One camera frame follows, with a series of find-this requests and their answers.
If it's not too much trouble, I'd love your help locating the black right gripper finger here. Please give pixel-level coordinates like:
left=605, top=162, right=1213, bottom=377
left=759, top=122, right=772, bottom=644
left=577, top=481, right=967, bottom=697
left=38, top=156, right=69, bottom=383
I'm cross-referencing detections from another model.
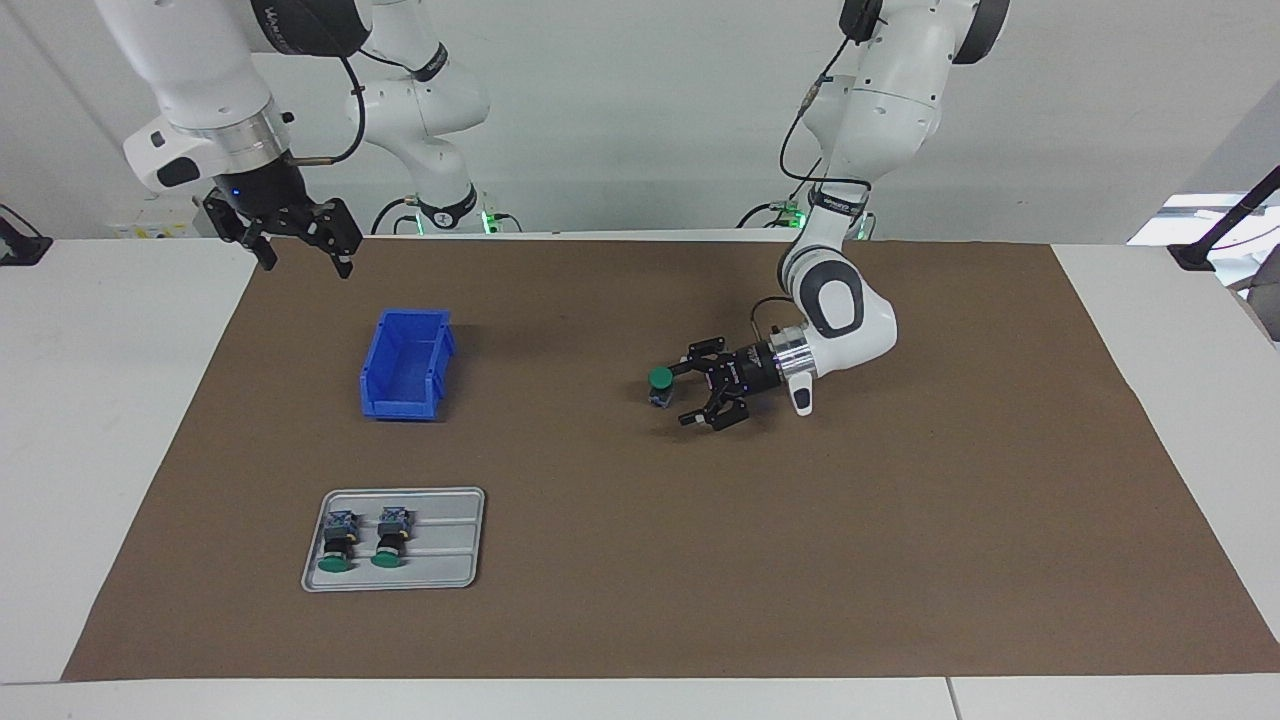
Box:
left=308, top=197, right=363, bottom=281
left=201, top=192, right=278, bottom=273

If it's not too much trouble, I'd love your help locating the blue plastic storage bin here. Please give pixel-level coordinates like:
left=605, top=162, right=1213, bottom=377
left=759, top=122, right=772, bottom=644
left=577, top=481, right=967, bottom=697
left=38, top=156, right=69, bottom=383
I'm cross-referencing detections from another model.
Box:
left=359, top=308, right=457, bottom=422

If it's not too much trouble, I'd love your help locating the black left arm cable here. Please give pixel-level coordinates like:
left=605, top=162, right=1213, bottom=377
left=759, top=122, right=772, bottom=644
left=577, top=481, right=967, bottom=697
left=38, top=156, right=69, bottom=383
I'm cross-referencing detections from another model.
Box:
left=750, top=20, right=871, bottom=336

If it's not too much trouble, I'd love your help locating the white socket box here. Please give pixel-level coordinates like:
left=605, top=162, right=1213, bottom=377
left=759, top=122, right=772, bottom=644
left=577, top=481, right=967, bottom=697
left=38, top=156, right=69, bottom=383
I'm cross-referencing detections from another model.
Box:
left=108, top=195, right=217, bottom=240

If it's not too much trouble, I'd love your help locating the black clamp mount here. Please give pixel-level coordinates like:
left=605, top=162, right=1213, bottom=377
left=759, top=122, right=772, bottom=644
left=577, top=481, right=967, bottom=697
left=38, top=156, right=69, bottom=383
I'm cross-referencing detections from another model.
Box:
left=0, top=204, right=53, bottom=267

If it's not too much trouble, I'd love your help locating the grey metal tray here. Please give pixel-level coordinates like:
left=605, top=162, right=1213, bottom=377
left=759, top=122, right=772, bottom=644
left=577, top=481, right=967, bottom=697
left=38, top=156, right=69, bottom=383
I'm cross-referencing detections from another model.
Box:
left=301, top=487, right=487, bottom=593

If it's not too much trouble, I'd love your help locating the grey chair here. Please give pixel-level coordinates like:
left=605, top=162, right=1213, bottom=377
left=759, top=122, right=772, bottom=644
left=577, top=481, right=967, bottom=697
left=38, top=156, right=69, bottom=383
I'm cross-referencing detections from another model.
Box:
left=1228, top=270, right=1280, bottom=343

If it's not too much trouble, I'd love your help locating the brown table mat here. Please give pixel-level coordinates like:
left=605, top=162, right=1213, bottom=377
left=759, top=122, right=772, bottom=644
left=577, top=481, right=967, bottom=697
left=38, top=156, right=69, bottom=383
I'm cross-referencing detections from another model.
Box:
left=62, top=236, right=1280, bottom=683

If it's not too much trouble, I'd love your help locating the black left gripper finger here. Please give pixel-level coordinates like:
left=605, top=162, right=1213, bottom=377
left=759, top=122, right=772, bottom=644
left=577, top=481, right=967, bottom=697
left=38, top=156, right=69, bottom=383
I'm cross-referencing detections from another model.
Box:
left=668, top=338, right=737, bottom=380
left=678, top=384, right=753, bottom=433

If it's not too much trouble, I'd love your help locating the black camera stand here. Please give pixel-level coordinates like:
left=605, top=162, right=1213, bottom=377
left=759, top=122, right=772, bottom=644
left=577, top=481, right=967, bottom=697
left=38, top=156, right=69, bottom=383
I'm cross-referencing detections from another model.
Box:
left=1168, top=165, right=1280, bottom=272

